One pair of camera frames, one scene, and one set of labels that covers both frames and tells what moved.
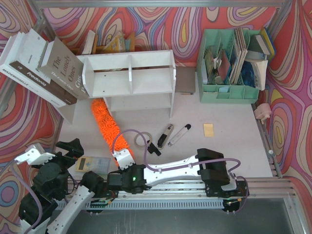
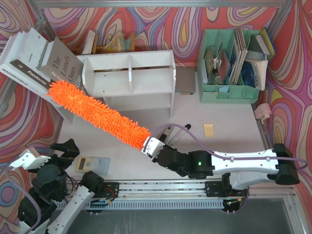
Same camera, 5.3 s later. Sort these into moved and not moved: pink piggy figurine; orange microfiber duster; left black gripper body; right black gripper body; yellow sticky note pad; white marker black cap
Moved: right black gripper body; orange microfiber duster
Not moved: white marker black cap; pink piggy figurine; left black gripper body; yellow sticky note pad
